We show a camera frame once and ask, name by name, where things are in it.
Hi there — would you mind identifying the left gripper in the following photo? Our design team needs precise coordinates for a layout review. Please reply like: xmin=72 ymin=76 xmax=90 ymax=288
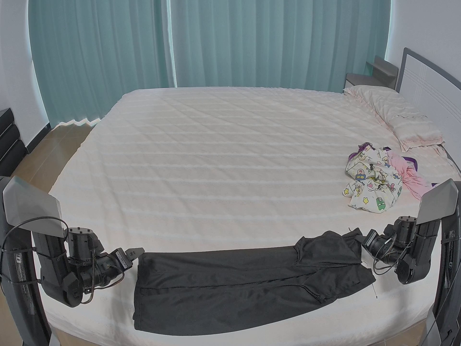
xmin=93 ymin=247 xmax=146 ymax=279

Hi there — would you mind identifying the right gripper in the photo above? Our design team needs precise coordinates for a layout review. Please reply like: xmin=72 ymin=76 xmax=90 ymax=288
xmin=362 ymin=230 xmax=391 ymax=259

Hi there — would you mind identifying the black T-shirt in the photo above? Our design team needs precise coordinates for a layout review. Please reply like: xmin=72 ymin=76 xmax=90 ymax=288
xmin=133 ymin=228 xmax=377 ymax=332

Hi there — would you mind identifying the white printed pyjama top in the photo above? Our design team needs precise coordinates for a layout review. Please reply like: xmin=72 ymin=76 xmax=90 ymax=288
xmin=341 ymin=142 xmax=403 ymax=213

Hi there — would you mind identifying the pink garment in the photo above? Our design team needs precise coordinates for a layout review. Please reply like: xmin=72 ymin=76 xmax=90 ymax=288
xmin=387 ymin=152 xmax=433 ymax=199

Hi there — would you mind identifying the purple garment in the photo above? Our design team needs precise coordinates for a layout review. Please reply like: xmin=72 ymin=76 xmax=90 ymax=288
xmin=382 ymin=146 xmax=440 ymax=188

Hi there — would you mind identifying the bed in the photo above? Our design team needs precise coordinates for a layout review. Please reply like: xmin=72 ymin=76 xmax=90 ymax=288
xmin=41 ymin=47 xmax=461 ymax=341

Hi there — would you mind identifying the pale pink pillow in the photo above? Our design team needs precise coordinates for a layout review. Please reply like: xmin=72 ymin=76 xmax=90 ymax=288
xmin=343 ymin=85 xmax=445 ymax=152

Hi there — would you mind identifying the grey bedside table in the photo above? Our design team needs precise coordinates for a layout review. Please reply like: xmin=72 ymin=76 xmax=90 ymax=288
xmin=346 ymin=56 xmax=398 ymax=92

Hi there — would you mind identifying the black chest of drawers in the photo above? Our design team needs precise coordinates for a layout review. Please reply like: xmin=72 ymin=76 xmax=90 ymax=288
xmin=0 ymin=108 xmax=27 ymax=165

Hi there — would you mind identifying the blue-green curtain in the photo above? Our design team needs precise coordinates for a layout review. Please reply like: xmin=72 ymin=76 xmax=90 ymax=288
xmin=169 ymin=0 xmax=392 ymax=93
xmin=28 ymin=0 xmax=177 ymax=129

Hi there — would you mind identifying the black cable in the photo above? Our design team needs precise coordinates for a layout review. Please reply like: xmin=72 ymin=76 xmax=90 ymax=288
xmin=2 ymin=216 xmax=69 ymax=251
xmin=373 ymin=254 xmax=398 ymax=275
xmin=83 ymin=269 xmax=123 ymax=296

